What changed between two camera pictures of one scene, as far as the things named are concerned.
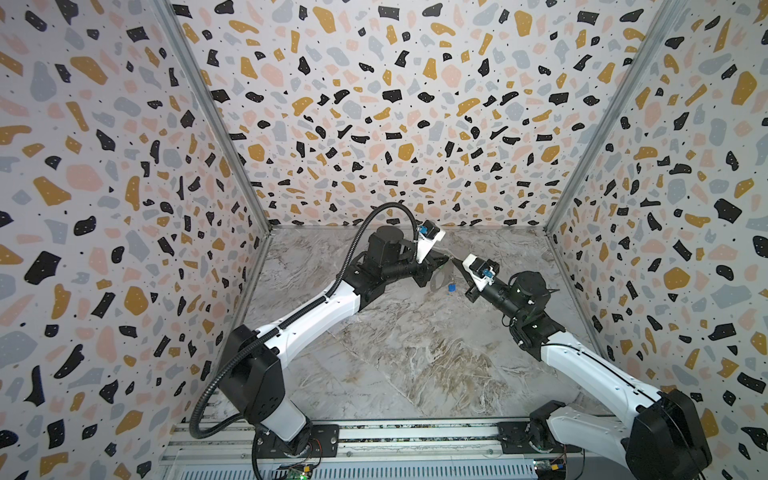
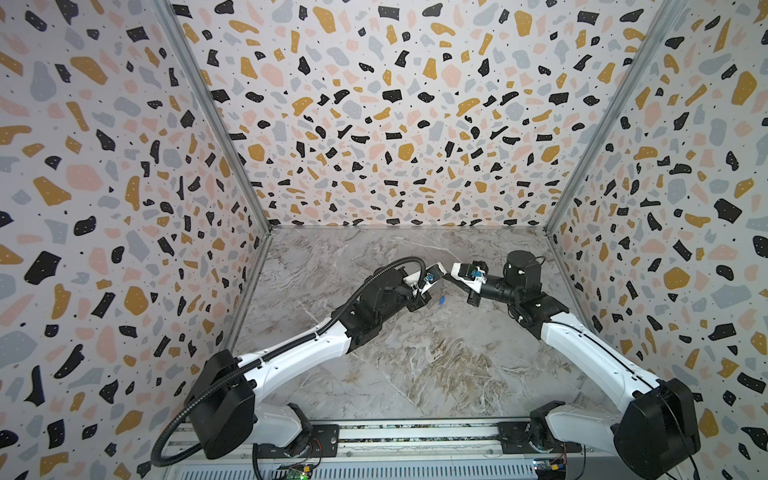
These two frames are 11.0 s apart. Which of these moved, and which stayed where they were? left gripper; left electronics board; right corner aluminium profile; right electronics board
Moved: left gripper
Stayed: right corner aluminium profile; right electronics board; left electronics board
